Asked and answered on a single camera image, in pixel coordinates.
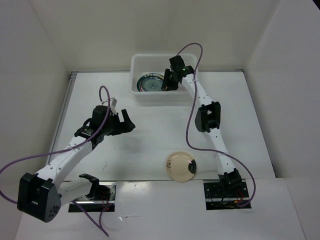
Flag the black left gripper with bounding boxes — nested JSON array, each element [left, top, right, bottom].
[[102, 109, 135, 136]]

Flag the teal red ring plate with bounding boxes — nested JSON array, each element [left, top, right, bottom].
[[136, 73, 165, 92]]

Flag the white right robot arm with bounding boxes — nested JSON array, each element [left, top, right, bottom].
[[163, 55, 242, 197]]

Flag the blue patterned small plate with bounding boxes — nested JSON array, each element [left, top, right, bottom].
[[141, 75, 166, 93]]

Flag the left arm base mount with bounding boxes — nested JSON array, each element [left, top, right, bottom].
[[74, 181, 117, 213]]

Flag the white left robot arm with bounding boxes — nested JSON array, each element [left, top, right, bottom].
[[17, 98, 136, 223]]

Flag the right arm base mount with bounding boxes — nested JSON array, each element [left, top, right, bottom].
[[203, 180, 251, 211]]

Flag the beige plate with calligraphy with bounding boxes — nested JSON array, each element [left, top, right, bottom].
[[165, 151, 197, 183]]

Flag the white plastic bin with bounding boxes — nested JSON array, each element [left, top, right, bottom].
[[129, 53, 193, 107]]

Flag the aluminium table edge rail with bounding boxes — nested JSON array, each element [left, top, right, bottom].
[[49, 71, 79, 153]]

